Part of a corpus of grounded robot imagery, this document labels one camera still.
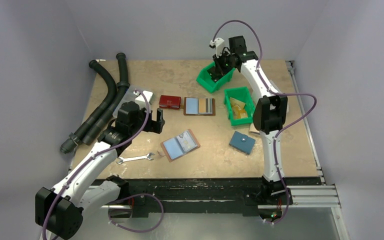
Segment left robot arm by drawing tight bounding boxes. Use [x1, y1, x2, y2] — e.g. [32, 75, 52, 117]
[35, 101, 165, 240]

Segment aluminium frame rail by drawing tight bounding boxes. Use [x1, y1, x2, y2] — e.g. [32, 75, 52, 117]
[282, 185, 351, 240]

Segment cream leather card holder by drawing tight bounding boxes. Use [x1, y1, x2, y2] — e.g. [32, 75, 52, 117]
[248, 123, 260, 136]

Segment large green plastic bin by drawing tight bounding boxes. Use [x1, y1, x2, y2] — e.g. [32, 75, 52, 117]
[196, 62, 235, 93]

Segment yellow striped card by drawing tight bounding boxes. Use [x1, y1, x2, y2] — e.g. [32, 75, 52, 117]
[198, 98, 214, 115]

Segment red leather card holder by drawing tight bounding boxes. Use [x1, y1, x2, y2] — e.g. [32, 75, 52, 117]
[158, 95, 182, 110]

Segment black corrugated hose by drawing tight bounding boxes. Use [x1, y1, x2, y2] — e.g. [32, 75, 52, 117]
[81, 52, 131, 146]
[59, 59, 118, 155]

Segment silver wrench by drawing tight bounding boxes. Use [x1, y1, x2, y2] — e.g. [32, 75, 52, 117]
[116, 152, 155, 165]

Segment brown open card holder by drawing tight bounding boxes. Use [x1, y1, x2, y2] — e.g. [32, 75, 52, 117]
[183, 97, 216, 116]

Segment purple cable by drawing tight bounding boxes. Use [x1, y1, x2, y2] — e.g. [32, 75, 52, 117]
[212, 19, 318, 226]
[41, 88, 165, 240]

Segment clear white plastic bin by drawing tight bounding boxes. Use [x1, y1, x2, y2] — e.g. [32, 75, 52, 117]
[270, 86, 289, 115]

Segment small green plastic bin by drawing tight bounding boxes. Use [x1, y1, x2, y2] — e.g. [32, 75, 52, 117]
[224, 87, 255, 126]

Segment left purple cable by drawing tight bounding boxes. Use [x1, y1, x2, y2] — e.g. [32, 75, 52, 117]
[41, 88, 165, 240]

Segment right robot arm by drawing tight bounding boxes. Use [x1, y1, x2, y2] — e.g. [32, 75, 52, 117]
[209, 36, 288, 199]

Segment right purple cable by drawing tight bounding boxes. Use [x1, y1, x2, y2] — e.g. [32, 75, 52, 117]
[212, 19, 318, 226]

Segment right black corrugated hose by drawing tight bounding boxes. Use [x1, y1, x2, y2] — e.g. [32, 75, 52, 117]
[81, 52, 131, 146]

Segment pink leather card holder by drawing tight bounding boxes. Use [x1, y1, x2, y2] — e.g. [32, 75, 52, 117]
[157, 129, 201, 162]

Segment blue leather card holder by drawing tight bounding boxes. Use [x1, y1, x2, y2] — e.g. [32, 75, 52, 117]
[229, 131, 256, 155]

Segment left black corrugated hose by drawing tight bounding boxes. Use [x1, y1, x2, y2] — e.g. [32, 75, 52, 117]
[59, 59, 118, 155]

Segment clear plastic organizer box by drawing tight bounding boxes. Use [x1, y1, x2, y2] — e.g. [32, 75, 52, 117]
[112, 85, 156, 118]

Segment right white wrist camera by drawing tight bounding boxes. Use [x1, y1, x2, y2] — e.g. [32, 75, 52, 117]
[209, 37, 226, 58]

